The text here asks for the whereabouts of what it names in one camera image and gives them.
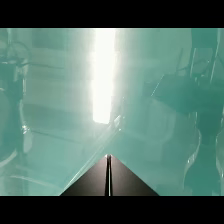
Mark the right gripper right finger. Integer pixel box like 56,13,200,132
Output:
108,154,160,197

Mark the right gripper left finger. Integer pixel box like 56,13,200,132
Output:
60,154,109,197

